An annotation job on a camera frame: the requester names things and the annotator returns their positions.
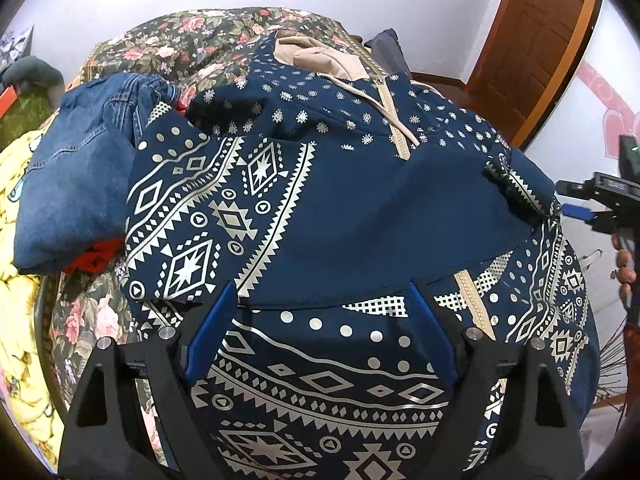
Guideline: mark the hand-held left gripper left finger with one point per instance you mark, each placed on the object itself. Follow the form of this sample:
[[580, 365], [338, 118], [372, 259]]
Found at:
[[212, 327]]

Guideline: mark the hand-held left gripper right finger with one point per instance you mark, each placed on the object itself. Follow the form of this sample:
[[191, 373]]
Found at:
[[430, 327]]

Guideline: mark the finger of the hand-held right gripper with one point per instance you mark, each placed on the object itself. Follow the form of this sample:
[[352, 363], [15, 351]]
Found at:
[[575, 187], [577, 211]]

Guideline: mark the navy patterned hoodie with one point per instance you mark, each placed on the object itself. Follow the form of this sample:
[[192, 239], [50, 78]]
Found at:
[[350, 210]]

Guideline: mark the person's right hand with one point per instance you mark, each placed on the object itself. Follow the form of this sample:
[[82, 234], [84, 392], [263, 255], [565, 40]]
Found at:
[[626, 275]]

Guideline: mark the red cloth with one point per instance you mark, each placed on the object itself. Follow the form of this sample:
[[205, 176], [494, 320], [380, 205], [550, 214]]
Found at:
[[95, 255]]

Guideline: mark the dark broom bristles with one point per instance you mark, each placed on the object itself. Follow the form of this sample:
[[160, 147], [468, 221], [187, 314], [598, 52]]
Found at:
[[612, 360]]

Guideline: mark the wooden door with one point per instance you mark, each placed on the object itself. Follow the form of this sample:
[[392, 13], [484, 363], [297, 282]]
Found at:
[[535, 35]]

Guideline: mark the yellow blanket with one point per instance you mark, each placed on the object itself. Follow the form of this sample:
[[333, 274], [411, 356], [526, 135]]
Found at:
[[20, 260]]

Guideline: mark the blue denim jeans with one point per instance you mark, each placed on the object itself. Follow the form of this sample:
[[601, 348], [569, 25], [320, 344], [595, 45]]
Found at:
[[75, 175]]

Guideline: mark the dark grey cloth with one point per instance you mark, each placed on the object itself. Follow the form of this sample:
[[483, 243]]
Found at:
[[387, 52]]

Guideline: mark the green patterned cloth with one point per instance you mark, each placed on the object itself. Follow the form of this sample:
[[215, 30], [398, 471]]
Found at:
[[27, 115]]

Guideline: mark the floral bedspread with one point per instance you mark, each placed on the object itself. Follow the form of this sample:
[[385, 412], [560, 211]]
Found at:
[[200, 45]]

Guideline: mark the orange red box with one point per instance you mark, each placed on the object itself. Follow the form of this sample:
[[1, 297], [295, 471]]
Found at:
[[7, 100]]

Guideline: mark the grey plush cushion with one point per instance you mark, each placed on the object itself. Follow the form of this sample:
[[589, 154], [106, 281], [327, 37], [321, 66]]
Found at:
[[35, 71]]

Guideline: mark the pink wall decoration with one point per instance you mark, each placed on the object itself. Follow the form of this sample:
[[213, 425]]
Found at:
[[617, 120]]

